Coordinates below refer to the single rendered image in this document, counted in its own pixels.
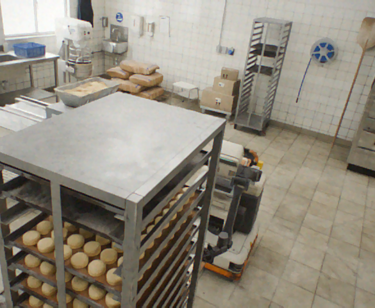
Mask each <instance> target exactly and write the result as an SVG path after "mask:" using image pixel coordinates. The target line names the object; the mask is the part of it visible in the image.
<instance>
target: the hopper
mask: <svg viewBox="0 0 375 308"><path fill-rule="evenodd" d="M93 81H96V82H97V83H103V84H105V85H107V86H110V87H108V88H106V89H102V90H99V91H96V92H92V93H90V94H86V96H82V97H79V96H75V94H70V93H71V92H70V93H68V91H70V90H74V89H76V88H77V87H81V88H83V87H86V86H87V85H89V84H90V83H92V82H93ZM120 84H121V83H117V82H114V81H111V80H107V79H104V78H99V77H95V78H90V79H87V80H83V81H78V82H76V83H73V84H70V85H66V86H63V87H58V88H55V89H54V90H55V91H56V93H57V95H58V97H59V98H60V99H61V100H62V101H63V103H64V105H67V106H70V107H72V108H78V107H79V106H82V105H85V104H87V103H90V102H92V101H95V100H98V99H101V98H103V97H107V96H109V95H111V94H113V93H114V92H115V91H116V90H117V89H118V88H119V86H120Z"/></svg>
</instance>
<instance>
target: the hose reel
mask: <svg viewBox="0 0 375 308"><path fill-rule="evenodd" d="M337 52H338V47H337V45H336V43H335V42H334V41H333V40H332V39H330V38H322V39H320V40H318V41H316V42H315V43H314V44H313V45H312V47H311V50H310V56H311V58H310V61H309V62H308V65H307V68H308V66H309V63H310V62H311V59H312V60H313V61H314V62H315V63H316V64H319V65H321V67H324V65H326V64H328V63H330V62H331V61H333V60H334V59H335V57H336V55H337ZM307 68H306V71H307ZM305 75H306V72H305V74H304V77H305ZM304 77H303V80H302V84H301V86H300V88H299V92H300V90H301V87H302V85H303V81H304ZM299 92H298V96H297V99H296V103H297V100H298V97H299Z"/></svg>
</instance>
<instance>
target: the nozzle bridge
mask: <svg viewBox="0 0 375 308"><path fill-rule="evenodd" d="M73 109H75V108H72V107H70V106H67V105H64V103H63V101H61V102H58V103H55V104H52V105H48V106H46V119H48V118H51V117H54V116H57V115H60V114H62V113H64V112H68V111H70V110H73Z"/></svg>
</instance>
